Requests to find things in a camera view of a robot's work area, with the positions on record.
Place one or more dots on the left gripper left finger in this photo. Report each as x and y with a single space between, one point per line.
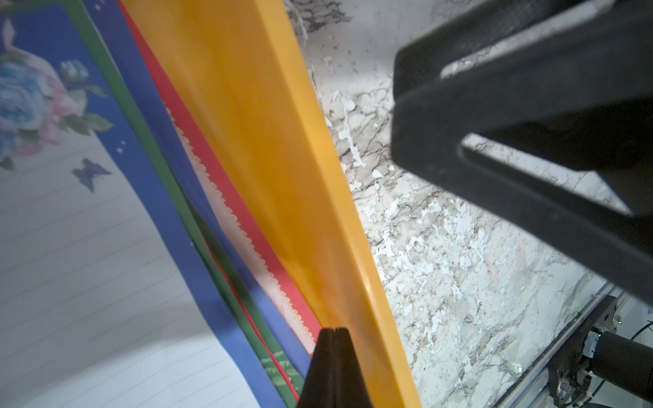
335 377

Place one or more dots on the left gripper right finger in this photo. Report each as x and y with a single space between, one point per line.
581 99

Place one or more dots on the yellow plastic storage tray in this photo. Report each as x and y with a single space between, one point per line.
238 68

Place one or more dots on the stack of stationery papers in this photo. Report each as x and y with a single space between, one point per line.
268 306

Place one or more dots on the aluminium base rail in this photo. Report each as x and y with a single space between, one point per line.
603 358

